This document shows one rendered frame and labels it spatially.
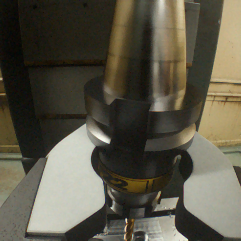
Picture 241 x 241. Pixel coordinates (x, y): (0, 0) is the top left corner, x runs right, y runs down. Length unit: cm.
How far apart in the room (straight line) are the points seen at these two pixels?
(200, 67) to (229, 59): 51
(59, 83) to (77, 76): 6
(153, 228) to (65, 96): 41
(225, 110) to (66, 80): 98
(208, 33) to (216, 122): 74
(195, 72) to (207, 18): 17
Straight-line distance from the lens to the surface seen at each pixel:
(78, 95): 57
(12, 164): 127
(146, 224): 42
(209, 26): 65
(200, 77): 67
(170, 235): 52
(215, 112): 123
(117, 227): 41
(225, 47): 112
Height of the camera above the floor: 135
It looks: 29 degrees down
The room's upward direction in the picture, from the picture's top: 2 degrees clockwise
